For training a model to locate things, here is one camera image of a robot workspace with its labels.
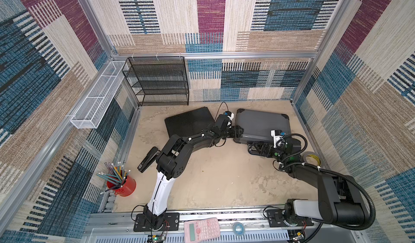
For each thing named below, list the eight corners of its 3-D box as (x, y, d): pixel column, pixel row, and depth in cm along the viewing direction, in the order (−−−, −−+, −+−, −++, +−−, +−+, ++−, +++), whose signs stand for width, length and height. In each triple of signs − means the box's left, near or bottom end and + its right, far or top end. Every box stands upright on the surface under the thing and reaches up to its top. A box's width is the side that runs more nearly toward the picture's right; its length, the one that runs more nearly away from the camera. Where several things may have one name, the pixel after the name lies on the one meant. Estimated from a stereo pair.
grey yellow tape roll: (300, 163, 94) (303, 160, 91) (298, 153, 98) (302, 149, 95) (318, 167, 93) (322, 164, 89) (316, 156, 97) (320, 152, 94)
